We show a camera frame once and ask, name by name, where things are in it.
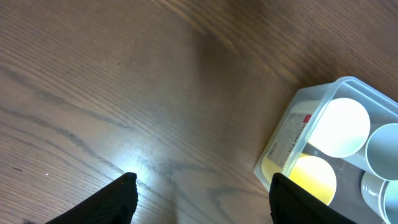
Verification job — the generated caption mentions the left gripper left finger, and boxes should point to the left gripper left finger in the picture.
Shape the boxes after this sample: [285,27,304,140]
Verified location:
[49,172,138,224]

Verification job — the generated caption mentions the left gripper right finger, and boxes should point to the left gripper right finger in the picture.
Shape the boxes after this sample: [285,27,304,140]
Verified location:
[269,173,354,224]

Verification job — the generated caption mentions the yellow plastic cup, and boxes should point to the yellow plastic cup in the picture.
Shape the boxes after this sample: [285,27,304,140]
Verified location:
[255,153,337,205]

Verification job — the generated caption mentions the white plastic bowl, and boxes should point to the white plastic bowl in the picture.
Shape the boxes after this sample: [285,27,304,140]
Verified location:
[361,172,389,221]

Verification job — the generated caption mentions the white plastic cup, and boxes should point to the white plastic cup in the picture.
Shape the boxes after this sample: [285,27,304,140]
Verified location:
[291,98,371,158]

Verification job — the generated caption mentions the grey plastic cup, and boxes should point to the grey plastic cup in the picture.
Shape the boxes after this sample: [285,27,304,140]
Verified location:
[365,123,397,181]

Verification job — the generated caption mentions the clear plastic container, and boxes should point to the clear plastic container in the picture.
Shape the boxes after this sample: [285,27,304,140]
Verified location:
[254,77,397,223]

